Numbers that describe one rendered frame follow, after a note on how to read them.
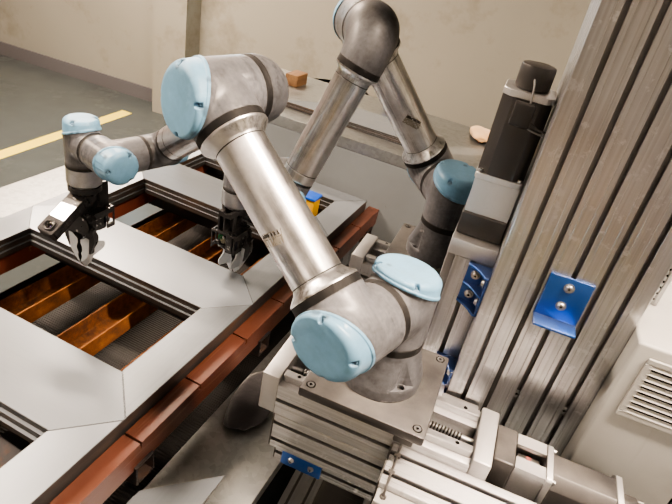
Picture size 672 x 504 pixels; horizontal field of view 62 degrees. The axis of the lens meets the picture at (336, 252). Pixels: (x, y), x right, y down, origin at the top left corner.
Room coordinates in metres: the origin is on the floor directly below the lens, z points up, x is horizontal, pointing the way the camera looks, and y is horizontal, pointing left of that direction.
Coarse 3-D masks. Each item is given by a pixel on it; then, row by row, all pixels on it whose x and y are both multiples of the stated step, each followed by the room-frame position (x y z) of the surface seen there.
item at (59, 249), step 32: (192, 160) 1.91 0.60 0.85; (128, 192) 1.58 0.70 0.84; (160, 192) 1.63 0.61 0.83; (0, 256) 1.14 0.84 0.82; (64, 256) 1.19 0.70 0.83; (128, 288) 1.12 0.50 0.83; (0, 416) 0.67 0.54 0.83; (128, 416) 0.71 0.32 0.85; (96, 448) 0.63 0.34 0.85; (64, 480) 0.56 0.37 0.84
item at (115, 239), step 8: (112, 232) 1.30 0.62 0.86; (120, 232) 1.31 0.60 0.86; (128, 232) 1.32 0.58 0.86; (136, 232) 1.33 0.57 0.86; (104, 240) 1.26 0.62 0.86; (112, 240) 1.26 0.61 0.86; (120, 240) 1.27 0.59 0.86; (128, 240) 1.28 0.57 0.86; (104, 248) 1.22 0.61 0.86; (112, 248) 1.23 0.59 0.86; (96, 256) 1.18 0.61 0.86; (104, 256) 1.18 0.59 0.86
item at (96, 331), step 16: (208, 240) 1.58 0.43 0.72; (208, 256) 1.55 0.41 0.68; (112, 304) 1.17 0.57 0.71; (128, 304) 1.22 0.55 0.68; (144, 304) 1.19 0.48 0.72; (96, 320) 1.12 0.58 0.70; (112, 320) 1.15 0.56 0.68; (128, 320) 1.13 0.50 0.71; (64, 336) 1.02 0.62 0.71; (80, 336) 1.06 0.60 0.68; (96, 336) 1.03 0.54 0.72; (112, 336) 1.07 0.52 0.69; (96, 352) 1.02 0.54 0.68
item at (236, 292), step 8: (240, 280) 1.21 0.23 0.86; (232, 288) 1.16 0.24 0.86; (240, 288) 1.17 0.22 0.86; (216, 296) 1.12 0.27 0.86; (224, 296) 1.12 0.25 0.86; (232, 296) 1.13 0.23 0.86; (240, 296) 1.14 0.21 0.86; (208, 304) 1.08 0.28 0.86; (216, 304) 1.09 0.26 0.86; (224, 304) 1.09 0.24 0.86; (232, 304) 1.10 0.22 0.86
